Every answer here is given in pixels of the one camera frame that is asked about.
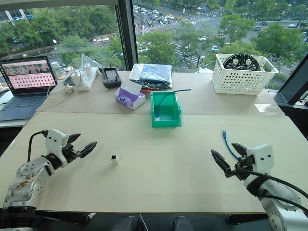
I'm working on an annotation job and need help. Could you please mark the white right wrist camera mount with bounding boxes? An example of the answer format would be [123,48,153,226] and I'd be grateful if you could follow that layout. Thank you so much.
[245,144,275,175]

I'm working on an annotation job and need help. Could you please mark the black round device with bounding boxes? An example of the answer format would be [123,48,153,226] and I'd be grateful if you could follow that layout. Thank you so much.
[222,53,261,72]

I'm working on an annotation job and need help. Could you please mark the dark window frame post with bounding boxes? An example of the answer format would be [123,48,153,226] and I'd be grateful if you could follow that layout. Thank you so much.
[115,0,139,72]

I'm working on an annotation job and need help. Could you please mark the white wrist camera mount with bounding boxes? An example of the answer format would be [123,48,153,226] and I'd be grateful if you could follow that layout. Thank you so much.
[45,129,71,168]
[245,144,275,175]

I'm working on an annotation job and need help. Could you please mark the purple white tissue pack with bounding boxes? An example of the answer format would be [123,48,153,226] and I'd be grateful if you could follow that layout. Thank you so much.
[114,80,147,112]

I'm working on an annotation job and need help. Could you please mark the white perforated plastic basket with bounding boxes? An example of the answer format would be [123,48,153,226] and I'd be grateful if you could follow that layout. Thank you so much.
[211,53,280,95]

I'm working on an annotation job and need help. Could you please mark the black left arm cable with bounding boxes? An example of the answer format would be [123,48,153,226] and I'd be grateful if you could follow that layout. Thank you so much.
[27,129,49,162]

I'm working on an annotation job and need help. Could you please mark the white charger cable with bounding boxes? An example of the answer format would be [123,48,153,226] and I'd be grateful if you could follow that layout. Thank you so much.
[46,57,88,97]

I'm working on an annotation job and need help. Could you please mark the green plastic bin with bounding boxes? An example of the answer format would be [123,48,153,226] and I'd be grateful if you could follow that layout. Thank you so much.
[150,90,183,128]

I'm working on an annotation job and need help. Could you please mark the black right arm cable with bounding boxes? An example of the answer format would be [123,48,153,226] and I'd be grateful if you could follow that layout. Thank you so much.
[235,161,308,214]

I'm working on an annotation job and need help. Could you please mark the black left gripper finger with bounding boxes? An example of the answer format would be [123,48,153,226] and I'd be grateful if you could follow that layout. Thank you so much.
[67,133,82,145]
[77,141,98,159]

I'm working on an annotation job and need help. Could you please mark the dark rounded shape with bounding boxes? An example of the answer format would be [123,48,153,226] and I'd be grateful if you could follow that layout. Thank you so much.
[173,215,193,231]

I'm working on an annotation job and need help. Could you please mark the clear plastic bag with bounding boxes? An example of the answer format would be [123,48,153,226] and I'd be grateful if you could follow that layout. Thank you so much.
[69,53,103,74]

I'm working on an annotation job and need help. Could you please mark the open dark laptop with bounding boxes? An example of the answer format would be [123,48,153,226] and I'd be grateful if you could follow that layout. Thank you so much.
[0,55,58,121]

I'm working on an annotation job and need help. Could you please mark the white power strip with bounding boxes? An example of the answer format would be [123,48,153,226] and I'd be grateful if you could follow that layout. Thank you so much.
[77,66,99,91]

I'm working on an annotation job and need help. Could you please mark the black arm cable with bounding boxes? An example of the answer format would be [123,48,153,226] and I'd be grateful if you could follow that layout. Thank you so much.
[235,161,308,214]
[27,129,49,162]

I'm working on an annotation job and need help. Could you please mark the black remote controller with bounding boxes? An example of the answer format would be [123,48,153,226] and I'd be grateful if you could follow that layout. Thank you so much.
[99,63,122,89]

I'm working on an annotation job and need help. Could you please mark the short blue Ethernet cable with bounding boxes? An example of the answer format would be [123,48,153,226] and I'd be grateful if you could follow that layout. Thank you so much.
[221,129,241,159]

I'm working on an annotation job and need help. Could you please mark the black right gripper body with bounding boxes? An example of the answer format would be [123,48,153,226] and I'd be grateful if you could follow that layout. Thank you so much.
[230,155,256,180]

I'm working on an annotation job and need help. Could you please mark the stack of dark plastic bags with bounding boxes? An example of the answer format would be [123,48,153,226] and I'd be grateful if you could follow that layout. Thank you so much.
[128,63,174,93]

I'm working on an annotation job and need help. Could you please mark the black monitor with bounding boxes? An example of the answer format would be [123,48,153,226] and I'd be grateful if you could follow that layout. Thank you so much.
[278,57,308,105]

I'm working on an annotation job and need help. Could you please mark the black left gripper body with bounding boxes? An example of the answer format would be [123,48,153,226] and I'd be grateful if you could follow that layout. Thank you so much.
[63,142,82,165]

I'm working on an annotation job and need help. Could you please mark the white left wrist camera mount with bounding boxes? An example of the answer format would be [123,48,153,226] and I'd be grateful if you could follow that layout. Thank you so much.
[45,129,71,168]

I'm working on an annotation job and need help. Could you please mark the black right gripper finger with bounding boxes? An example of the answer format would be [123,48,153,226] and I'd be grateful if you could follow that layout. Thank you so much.
[211,149,233,179]
[231,142,248,158]

